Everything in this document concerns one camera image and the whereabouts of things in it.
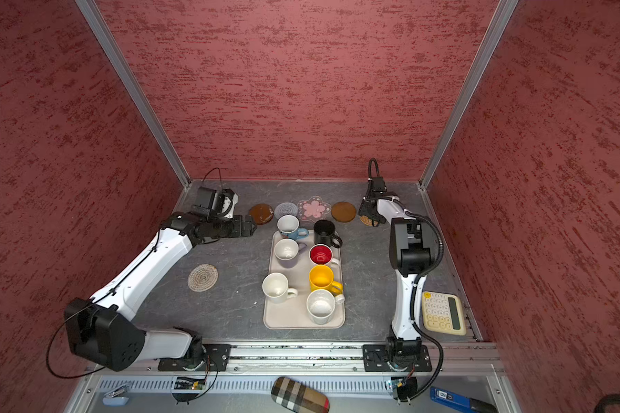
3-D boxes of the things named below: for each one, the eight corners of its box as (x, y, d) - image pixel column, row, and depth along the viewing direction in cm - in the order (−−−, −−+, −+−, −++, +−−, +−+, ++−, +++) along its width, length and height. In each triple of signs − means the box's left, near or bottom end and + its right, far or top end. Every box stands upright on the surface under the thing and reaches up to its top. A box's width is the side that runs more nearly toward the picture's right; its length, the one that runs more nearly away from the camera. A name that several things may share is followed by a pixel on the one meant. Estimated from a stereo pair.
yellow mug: (309, 297, 87) (309, 288, 80) (310, 275, 92) (309, 265, 85) (340, 297, 87) (343, 288, 80) (339, 275, 92) (341, 265, 85)
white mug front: (306, 324, 81) (305, 317, 75) (307, 298, 87) (306, 289, 80) (343, 325, 81) (346, 317, 75) (341, 298, 87) (344, 289, 80)
